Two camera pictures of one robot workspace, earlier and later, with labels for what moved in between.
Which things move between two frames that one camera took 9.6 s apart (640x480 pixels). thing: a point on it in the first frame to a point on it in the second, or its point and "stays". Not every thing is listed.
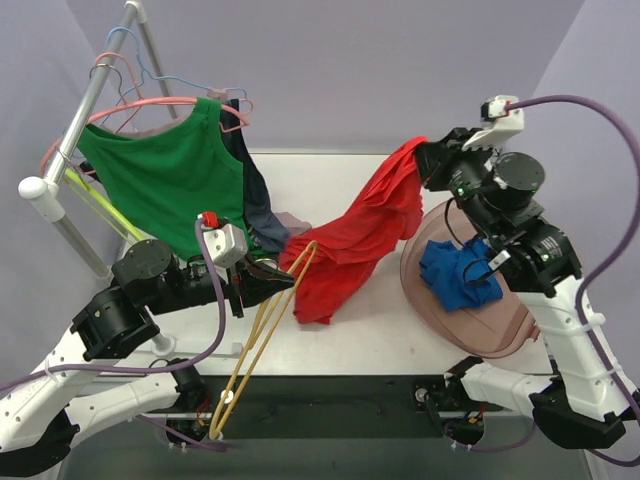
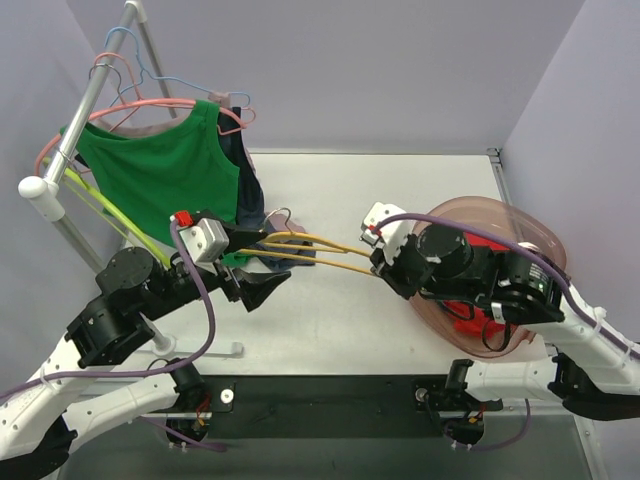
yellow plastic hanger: [260, 361] to [331, 248]
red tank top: [330, 264] to [467, 319]
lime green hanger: [99, 205] stays
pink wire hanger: [133, 78] stays
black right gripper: [445, 161] to [395, 270]
